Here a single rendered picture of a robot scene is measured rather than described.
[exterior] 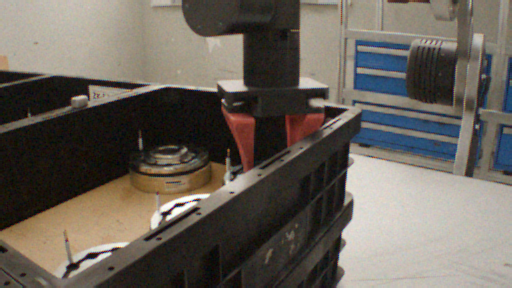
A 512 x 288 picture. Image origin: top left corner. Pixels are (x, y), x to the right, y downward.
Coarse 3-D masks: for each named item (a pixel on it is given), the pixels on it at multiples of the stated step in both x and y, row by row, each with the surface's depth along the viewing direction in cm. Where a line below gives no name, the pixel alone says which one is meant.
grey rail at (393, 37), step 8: (352, 32) 214; (360, 32) 212; (368, 32) 210; (376, 32) 207; (384, 32) 207; (392, 32) 208; (376, 40) 208; (384, 40) 206; (392, 40) 204; (400, 40) 201; (408, 40) 199; (440, 40) 190; (448, 40) 188; (456, 40) 185; (488, 48) 178; (496, 48) 176
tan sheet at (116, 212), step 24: (216, 168) 57; (96, 192) 49; (120, 192) 49; (192, 192) 50; (48, 216) 43; (72, 216) 43; (96, 216) 43; (120, 216) 44; (144, 216) 44; (24, 240) 38; (48, 240) 38; (72, 240) 39; (96, 240) 39; (120, 240) 39; (48, 264) 34
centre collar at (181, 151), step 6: (156, 150) 53; (162, 150) 54; (168, 150) 54; (174, 150) 54; (180, 150) 53; (186, 150) 53; (150, 156) 52; (156, 156) 51; (162, 156) 51; (168, 156) 51; (174, 156) 51; (180, 156) 51
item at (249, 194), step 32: (128, 96) 54; (320, 128) 40; (352, 128) 44; (288, 160) 32; (320, 160) 37; (224, 192) 26; (256, 192) 28; (160, 224) 22; (192, 224) 22; (224, 224) 25; (0, 256) 18; (128, 256) 19; (160, 256) 20; (192, 256) 23
